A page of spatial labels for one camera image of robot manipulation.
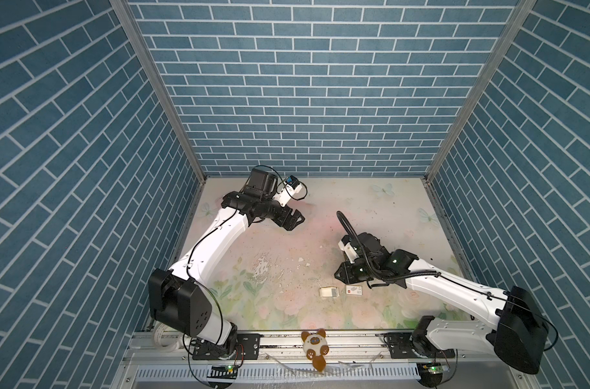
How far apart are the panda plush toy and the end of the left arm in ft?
1.17

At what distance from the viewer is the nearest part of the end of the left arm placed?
559mm

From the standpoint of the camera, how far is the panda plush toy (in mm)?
718
